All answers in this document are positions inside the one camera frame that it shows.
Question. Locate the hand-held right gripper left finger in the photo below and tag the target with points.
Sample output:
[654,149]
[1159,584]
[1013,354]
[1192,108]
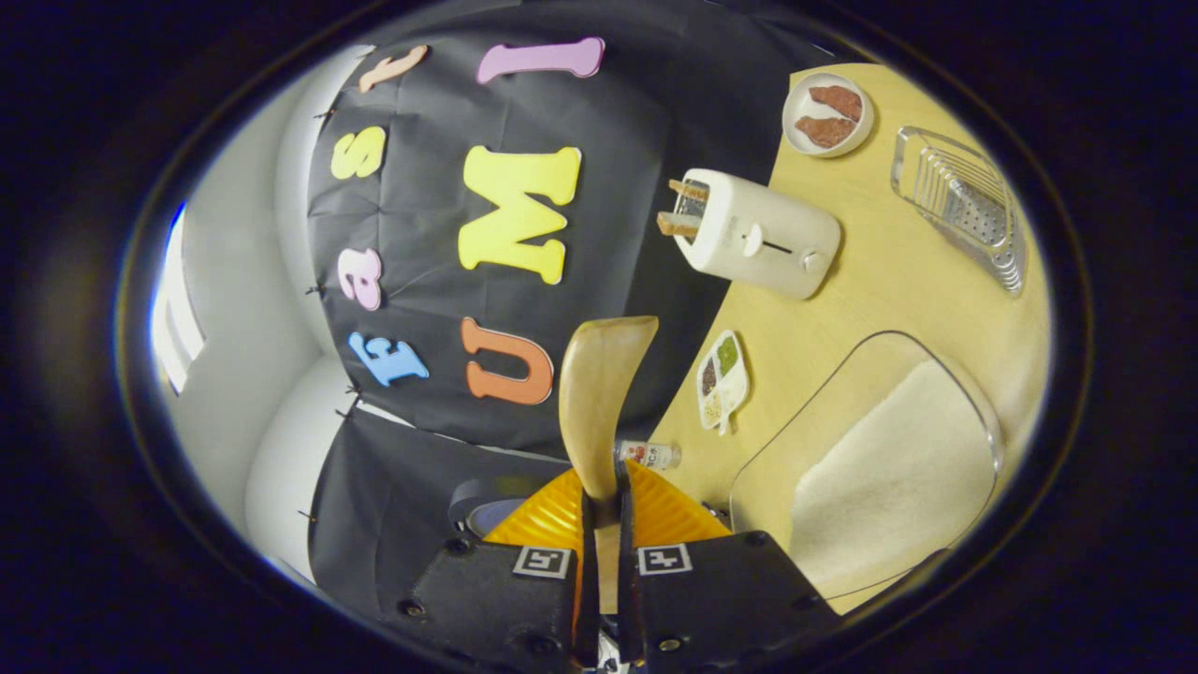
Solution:
[496,608]

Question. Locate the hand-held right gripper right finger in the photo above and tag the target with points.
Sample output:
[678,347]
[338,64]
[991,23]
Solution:
[721,608]

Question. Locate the grey rice cooker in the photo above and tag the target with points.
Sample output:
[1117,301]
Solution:
[487,510]

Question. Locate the wooden spoon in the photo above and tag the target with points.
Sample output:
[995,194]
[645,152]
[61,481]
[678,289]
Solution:
[599,393]

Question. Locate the small clear bottle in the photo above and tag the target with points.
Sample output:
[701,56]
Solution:
[650,455]

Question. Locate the clear plastic container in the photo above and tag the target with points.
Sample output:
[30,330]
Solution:
[786,440]

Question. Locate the white divided condiment dish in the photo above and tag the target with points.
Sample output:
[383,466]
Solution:
[723,384]

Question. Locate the white toaster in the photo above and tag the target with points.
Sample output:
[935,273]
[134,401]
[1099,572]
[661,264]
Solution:
[767,239]

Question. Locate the black backdrop cloth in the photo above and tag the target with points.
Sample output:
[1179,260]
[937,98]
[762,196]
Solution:
[430,234]

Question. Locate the toast slice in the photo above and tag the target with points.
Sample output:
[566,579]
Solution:
[678,225]
[689,190]

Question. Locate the long ceiling light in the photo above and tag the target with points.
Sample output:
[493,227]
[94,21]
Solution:
[178,309]

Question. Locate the brown meat piece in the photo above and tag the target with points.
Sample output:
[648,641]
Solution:
[825,131]
[836,101]

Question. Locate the white round plate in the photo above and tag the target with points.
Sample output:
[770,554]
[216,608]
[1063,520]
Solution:
[796,101]

